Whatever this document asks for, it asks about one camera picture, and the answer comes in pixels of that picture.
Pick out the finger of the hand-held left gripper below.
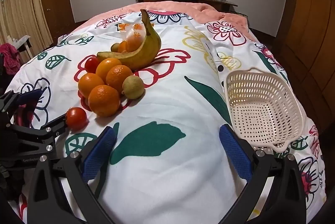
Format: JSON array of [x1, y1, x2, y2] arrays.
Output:
[[8, 113, 68, 139], [0, 89, 44, 116]]

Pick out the cream perforated plastic basket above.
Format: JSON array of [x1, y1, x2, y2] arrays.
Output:
[[223, 68, 307, 153]]

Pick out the clear bag of small oranges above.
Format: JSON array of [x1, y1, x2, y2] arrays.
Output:
[[115, 22, 151, 54]]

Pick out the red cloth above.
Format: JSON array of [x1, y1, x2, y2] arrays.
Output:
[[0, 43, 23, 75]]

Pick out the orange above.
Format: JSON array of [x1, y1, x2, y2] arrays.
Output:
[[95, 58, 122, 83], [88, 85, 121, 117], [78, 73, 106, 99], [106, 65, 133, 93]]

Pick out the red tomato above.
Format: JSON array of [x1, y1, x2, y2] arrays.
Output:
[[84, 56, 101, 74], [65, 107, 88, 131]]

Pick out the beige curtain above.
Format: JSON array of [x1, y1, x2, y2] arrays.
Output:
[[0, 0, 71, 62]]

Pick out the yellow banana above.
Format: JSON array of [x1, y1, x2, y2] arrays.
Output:
[[97, 9, 162, 71]]

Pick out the white folding rack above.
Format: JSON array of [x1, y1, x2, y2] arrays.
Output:
[[8, 35, 34, 62]]

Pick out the round green fruit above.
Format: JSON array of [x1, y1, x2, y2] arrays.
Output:
[[122, 75, 145, 100]]

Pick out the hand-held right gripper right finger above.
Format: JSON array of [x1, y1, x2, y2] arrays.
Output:
[[219, 124, 307, 224]]

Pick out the pink blanket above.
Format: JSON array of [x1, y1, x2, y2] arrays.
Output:
[[71, 1, 249, 31]]

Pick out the white floral duvet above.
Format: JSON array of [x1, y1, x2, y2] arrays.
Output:
[[4, 10, 329, 224]]

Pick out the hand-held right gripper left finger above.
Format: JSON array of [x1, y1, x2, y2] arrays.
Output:
[[27, 126, 117, 224]]

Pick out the wooden wardrobe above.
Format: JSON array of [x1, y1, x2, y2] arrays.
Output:
[[272, 0, 335, 114]]

